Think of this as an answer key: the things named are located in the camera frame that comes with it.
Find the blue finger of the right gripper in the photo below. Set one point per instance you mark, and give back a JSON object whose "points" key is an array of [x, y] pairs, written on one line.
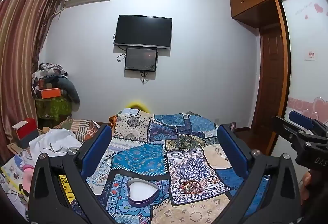
{"points": [[301, 120]]}

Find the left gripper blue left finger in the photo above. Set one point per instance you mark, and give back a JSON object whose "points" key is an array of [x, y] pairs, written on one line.
{"points": [[92, 150]]}

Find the right hand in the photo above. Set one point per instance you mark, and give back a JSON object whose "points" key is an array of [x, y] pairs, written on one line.
{"points": [[309, 179]]}

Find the striped brown curtain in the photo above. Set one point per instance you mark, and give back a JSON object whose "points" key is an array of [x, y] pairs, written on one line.
{"points": [[24, 27]]}

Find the yellow cloth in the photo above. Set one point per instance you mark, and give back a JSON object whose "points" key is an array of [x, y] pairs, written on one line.
{"points": [[66, 187]]}

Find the blue patchwork bedspread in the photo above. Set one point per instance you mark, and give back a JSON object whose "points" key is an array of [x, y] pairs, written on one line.
{"points": [[179, 153]]}

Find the white wardrobe sliding door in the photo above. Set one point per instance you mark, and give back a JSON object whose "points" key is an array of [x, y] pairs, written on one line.
{"points": [[306, 23]]}

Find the white cloth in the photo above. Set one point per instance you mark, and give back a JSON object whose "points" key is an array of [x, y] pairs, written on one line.
{"points": [[55, 142]]}

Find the orange box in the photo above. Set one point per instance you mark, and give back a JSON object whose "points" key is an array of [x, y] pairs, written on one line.
{"points": [[50, 93]]}

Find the brown wooden door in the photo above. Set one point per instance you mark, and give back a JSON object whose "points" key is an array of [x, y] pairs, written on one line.
{"points": [[270, 91]]}

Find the striped pillow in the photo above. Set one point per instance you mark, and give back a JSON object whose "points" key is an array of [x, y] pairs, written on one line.
{"points": [[82, 129]]}

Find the green patterned cover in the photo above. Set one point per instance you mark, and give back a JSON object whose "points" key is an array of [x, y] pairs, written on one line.
{"points": [[54, 108]]}

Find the pile of clothes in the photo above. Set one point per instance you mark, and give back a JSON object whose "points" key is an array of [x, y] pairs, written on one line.
{"points": [[54, 74]]}

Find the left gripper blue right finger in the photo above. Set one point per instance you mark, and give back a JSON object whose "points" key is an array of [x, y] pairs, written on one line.
{"points": [[235, 149]]}

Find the purple heart-shaped jewelry box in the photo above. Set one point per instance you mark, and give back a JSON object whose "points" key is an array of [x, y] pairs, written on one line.
{"points": [[141, 193]]}

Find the large black wall television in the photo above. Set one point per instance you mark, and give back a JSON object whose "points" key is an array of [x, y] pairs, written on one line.
{"points": [[143, 31]]}

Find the red white box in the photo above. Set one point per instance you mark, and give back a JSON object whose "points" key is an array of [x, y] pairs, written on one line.
{"points": [[26, 130]]}

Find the small black wall monitor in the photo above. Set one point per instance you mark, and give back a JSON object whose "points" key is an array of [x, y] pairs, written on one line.
{"points": [[141, 59]]}

